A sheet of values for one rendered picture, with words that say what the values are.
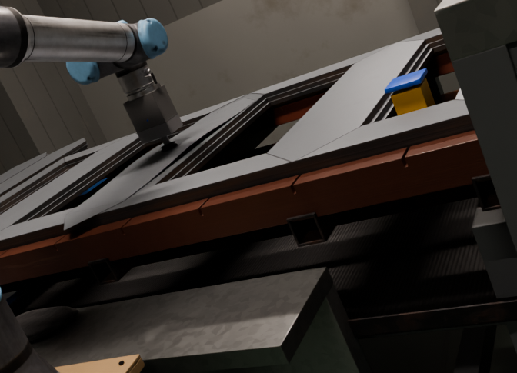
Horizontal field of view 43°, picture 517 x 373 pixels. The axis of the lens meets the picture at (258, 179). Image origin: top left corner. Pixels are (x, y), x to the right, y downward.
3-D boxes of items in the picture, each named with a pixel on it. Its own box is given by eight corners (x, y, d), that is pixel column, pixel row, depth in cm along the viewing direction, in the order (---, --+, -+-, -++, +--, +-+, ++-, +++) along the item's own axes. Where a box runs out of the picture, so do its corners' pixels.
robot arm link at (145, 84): (128, 71, 153) (155, 60, 150) (136, 90, 154) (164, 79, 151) (111, 81, 147) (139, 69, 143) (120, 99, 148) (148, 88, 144)
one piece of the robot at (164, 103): (165, 65, 152) (194, 129, 156) (135, 78, 156) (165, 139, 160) (145, 77, 144) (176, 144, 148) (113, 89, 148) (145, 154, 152)
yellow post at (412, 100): (434, 187, 115) (397, 86, 110) (462, 181, 112) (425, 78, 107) (429, 200, 111) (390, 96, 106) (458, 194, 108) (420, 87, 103)
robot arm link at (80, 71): (94, 40, 129) (125, 26, 138) (55, 56, 135) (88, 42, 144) (111, 77, 132) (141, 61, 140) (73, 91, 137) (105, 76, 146)
